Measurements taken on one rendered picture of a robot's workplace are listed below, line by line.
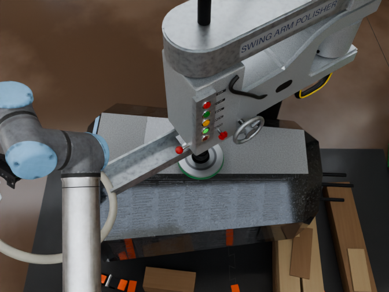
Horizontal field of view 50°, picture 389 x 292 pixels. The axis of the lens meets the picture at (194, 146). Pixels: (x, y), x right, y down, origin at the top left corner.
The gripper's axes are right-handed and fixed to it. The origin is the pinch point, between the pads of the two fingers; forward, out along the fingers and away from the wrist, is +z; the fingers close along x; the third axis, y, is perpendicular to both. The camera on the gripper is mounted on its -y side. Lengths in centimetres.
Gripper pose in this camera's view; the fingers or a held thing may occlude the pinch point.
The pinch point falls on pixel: (1, 185)
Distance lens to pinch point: 127.2
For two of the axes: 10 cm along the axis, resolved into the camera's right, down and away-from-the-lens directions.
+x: 4.2, -5.5, 7.2
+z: -3.3, 6.5, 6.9
